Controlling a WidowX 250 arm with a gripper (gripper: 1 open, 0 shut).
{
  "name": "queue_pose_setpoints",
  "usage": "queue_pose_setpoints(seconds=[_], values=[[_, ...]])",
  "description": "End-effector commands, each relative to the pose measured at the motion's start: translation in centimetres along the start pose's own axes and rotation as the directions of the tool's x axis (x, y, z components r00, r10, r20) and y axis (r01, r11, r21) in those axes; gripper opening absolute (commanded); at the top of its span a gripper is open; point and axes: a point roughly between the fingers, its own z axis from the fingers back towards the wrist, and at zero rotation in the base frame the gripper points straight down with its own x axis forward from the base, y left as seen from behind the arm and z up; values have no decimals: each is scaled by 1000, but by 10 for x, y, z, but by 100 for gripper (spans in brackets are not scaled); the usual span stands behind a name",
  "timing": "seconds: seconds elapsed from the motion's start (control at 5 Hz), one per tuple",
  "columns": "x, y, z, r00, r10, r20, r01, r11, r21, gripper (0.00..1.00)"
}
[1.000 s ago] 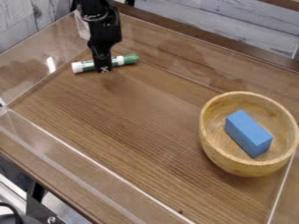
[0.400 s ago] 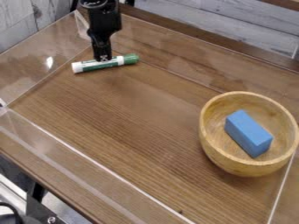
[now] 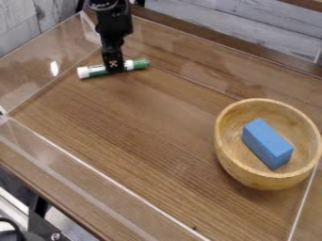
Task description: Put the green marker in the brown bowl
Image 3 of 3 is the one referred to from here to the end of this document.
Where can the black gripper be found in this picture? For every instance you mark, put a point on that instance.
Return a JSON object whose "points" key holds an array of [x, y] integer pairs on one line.
{"points": [[114, 26]]}

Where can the green white marker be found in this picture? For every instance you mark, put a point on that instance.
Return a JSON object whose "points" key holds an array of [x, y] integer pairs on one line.
{"points": [[98, 70]]}

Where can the brown wooden bowl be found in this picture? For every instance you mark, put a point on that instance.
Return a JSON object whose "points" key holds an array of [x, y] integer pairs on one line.
{"points": [[240, 161]]}

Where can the clear acrylic corner brace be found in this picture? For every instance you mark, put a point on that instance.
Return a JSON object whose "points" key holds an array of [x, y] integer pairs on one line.
{"points": [[89, 28]]}

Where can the blue foam block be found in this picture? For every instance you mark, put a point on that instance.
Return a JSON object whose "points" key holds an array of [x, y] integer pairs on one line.
{"points": [[268, 144]]}

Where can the clear acrylic tray wall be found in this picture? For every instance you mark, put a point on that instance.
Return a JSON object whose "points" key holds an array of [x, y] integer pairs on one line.
{"points": [[117, 148]]}

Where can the black metal table bracket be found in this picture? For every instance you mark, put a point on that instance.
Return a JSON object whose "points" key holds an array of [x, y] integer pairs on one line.
{"points": [[40, 225]]}

